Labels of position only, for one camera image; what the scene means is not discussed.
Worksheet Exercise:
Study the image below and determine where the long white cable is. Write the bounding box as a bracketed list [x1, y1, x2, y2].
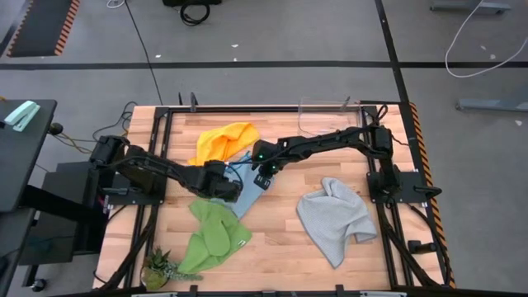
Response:
[444, 0, 528, 78]

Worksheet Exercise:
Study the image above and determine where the black cabinet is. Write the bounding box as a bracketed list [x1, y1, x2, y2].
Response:
[18, 160, 119, 265]

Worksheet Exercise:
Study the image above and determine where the blue microfiber towel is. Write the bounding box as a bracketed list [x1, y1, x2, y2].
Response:
[222, 151, 273, 219]

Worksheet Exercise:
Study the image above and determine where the potted succulent plant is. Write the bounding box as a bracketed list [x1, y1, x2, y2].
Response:
[139, 246, 204, 292]

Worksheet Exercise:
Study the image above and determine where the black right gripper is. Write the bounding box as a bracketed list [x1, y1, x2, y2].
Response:
[251, 139, 290, 191]

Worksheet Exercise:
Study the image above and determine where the orange microfiber towel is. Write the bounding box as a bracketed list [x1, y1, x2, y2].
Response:
[187, 121, 261, 167]

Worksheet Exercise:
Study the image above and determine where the yellow cable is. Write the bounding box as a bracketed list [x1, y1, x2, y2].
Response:
[61, 130, 129, 154]

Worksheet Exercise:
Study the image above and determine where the black equipment box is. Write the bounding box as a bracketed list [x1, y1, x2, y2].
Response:
[163, 0, 223, 7]

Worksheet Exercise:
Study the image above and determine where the black clamp knob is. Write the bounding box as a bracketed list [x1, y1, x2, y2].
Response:
[407, 239, 436, 254]

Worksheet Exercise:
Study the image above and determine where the grey microfiber towel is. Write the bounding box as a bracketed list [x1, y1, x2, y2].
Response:
[295, 177, 378, 269]

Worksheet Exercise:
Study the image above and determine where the orange black hazard strip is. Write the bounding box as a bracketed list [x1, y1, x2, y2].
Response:
[408, 102, 457, 290]

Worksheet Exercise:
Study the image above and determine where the coiled black cable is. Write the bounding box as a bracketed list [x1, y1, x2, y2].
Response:
[179, 2, 211, 26]

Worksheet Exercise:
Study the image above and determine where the black orange-edged floor mat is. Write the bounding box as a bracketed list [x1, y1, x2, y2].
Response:
[6, 0, 82, 58]

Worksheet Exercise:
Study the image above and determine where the green microfiber towel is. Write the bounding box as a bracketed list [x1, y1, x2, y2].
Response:
[177, 197, 252, 274]

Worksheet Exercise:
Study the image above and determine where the black cable bundle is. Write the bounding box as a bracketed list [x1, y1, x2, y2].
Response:
[98, 204, 160, 290]
[377, 201, 450, 288]

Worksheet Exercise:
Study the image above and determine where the clear plastic bin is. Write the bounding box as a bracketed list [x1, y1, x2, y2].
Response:
[296, 97, 364, 137]

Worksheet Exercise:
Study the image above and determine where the grey furniture foot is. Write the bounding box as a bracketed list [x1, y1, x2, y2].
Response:
[430, 0, 512, 16]
[457, 82, 528, 112]

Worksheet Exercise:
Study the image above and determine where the black side desk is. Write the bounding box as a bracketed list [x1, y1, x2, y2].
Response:
[0, 98, 58, 214]

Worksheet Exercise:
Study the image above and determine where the black metal table frame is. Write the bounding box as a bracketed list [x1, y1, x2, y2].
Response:
[119, 91, 417, 297]

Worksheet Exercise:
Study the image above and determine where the mint green stapler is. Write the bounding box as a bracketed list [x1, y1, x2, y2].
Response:
[3, 101, 41, 133]

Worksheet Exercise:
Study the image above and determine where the thin black floor cable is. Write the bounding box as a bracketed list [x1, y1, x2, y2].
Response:
[123, 0, 164, 106]

